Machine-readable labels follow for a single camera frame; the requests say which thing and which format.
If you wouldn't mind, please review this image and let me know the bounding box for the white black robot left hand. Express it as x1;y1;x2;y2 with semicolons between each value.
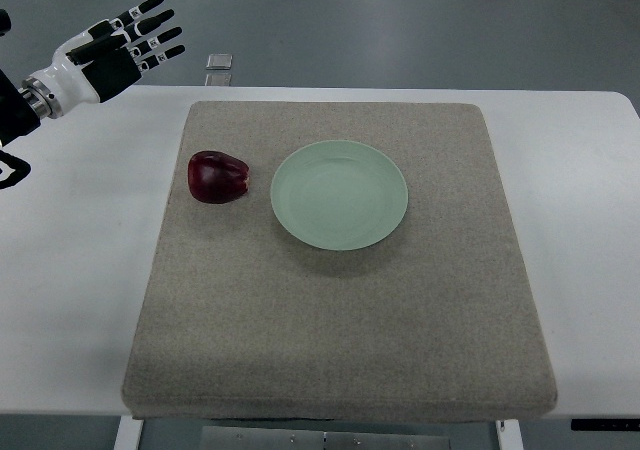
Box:
24;0;185;119

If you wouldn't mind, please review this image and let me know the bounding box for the dark red apple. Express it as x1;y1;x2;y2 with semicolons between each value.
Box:
187;150;250;204

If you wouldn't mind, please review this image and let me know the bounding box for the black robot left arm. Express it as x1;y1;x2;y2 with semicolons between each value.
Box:
1;72;51;189

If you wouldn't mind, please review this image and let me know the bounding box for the pale green plate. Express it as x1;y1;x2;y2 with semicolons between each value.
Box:
270;140;409;251

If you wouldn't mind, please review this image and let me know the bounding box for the floor outlet cover lower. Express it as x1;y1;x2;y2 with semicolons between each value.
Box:
205;72;232;86

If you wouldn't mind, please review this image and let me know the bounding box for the floor outlet cover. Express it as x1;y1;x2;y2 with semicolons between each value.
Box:
206;53;233;71
205;72;232;86

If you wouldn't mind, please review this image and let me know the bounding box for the floor outlet cover upper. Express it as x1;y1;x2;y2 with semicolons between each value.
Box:
206;53;233;71

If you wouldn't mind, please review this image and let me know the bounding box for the beige fabric cushion mat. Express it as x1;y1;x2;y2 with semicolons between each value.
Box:
121;101;557;423

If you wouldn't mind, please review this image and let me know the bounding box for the black desk control panel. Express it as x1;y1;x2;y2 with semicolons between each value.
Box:
571;418;640;432

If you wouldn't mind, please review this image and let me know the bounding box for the metal base plate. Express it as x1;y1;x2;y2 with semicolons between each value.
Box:
199;426;451;450

